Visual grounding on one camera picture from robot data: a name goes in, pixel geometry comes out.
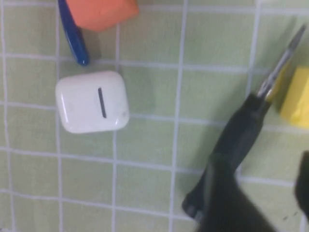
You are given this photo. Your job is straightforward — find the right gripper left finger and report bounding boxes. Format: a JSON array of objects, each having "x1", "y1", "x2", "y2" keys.
[{"x1": 197, "y1": 154, "x2": 287, "y2": 232}]

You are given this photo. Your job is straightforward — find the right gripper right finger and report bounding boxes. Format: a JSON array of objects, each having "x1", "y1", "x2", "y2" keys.
[{"x1": 293, "y1": 149, "x2": 309, "y2": 217}]

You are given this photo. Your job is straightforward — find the black-handled screwdriver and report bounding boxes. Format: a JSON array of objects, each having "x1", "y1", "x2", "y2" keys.
[{"x1": 181, "y1": 24, "x2": 307, "y2": 219}]

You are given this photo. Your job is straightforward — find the blue-handled cutting pliers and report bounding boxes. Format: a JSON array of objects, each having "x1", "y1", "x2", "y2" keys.
[{"x1": 57, "y1": 0, "x2": 90, "y2": 67}]

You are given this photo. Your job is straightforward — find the orange foam block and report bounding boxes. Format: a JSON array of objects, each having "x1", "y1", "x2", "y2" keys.
[{"x1": 65, "y1": 0, "x2": 140, "y2": 32}]

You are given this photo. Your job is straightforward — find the yellow foam block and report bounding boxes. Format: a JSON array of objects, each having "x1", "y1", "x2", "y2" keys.
[{"x1": 265, "y1": 65, "x2": 309, "y2": 129}]

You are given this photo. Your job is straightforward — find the green checked tablecloth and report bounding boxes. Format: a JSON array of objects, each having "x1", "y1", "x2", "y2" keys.
[{"x1": 0, "y1": 0, "x2": 309, "y2": 232}]

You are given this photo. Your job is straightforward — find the white earbuds case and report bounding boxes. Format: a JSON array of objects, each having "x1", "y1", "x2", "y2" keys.
[{"x1": 55, "y1": 70, "x2": 130, "y2": 134}]

